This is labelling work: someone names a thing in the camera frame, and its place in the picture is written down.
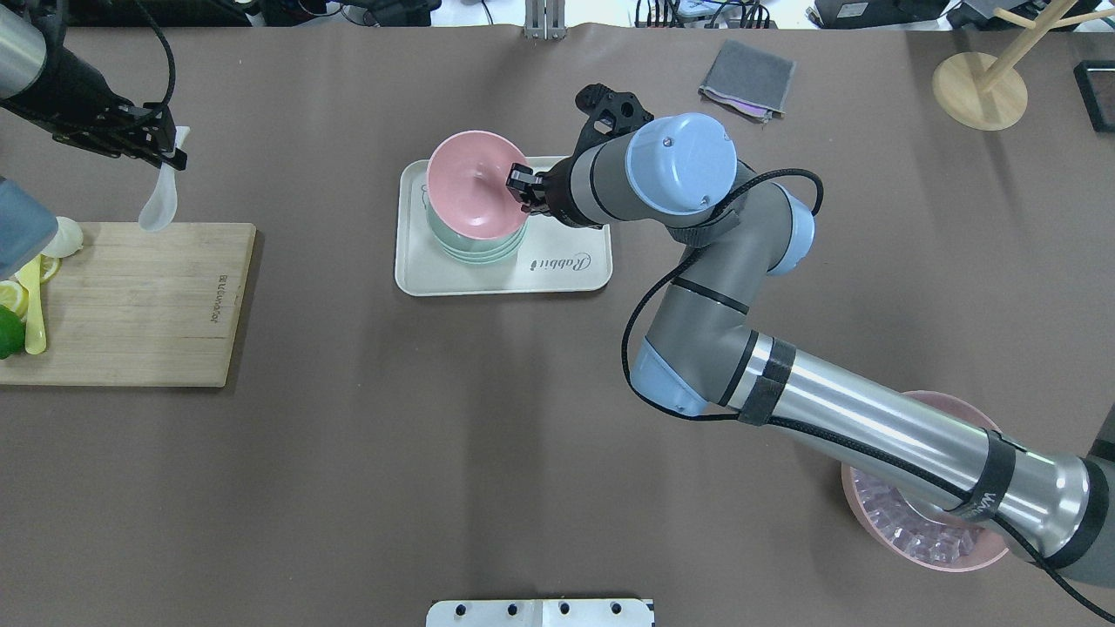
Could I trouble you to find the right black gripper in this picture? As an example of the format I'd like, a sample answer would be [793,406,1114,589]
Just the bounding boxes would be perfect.
[506,84,655,229]

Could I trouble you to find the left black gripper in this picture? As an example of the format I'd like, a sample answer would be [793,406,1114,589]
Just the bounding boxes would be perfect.
[25,52,188,171]

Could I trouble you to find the small pink bowl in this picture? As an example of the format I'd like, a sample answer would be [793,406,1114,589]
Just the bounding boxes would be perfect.
[427,131,527,239]

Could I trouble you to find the white ceramic spoon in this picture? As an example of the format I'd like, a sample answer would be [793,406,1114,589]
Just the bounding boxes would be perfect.
[137,164,180,232]

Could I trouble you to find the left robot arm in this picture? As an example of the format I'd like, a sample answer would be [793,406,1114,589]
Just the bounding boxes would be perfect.
[3,1,187,277]

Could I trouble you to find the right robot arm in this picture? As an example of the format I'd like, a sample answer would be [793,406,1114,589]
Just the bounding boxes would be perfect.
[500,84,1112,589]

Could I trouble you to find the large pink ice bowl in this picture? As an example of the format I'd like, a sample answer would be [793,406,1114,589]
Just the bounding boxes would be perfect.
[841,390,1011,573]

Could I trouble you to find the stacked green bowls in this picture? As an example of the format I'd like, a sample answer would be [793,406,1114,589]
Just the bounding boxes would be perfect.
[425,204,527,266]

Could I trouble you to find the cream rabbit tray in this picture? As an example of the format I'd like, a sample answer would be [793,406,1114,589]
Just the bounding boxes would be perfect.
[394,160,613,297]

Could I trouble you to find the white steamed bun toy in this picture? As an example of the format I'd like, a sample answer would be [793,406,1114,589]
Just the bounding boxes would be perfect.
[41,218,84,259]

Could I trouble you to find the bamboo cutting board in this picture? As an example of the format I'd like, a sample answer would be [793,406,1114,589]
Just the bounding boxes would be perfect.
[1,222,256,388]

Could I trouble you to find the upper lemon slice toy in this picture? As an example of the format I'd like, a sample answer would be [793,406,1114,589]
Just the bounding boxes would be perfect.
[37,254,64,284]

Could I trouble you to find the lemon slice toy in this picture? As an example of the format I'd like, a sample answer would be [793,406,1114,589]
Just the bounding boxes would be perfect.
[0,280,30,319]
[37,254,64,284]

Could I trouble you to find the lower lemon slice toy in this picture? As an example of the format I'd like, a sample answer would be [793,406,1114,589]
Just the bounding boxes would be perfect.
[0,280,30,319]

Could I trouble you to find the green lime toy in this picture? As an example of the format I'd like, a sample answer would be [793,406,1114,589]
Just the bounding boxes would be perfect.
[0,306,25,360]

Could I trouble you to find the grey folded cloth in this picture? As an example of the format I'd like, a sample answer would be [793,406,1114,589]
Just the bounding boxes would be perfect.
[698,40,797,122]

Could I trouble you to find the wooden mug tree stand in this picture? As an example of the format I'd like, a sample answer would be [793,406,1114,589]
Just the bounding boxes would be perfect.
[931,1,1114,131]

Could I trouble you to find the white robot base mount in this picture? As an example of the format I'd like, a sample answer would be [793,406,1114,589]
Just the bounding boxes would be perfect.
[425,598,657,626]

